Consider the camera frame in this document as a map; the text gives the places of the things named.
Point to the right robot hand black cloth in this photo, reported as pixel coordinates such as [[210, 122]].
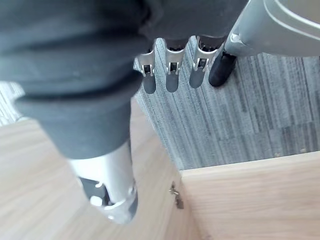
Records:
[[75, 75]]

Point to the metal cabinet key lock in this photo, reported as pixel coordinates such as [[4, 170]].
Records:
[[177, 197]]

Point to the light wood cabinet body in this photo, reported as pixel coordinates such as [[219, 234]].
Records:
[[255, 200]]

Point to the dark robot foot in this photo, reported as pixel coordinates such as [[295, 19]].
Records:
[[221, 70]]

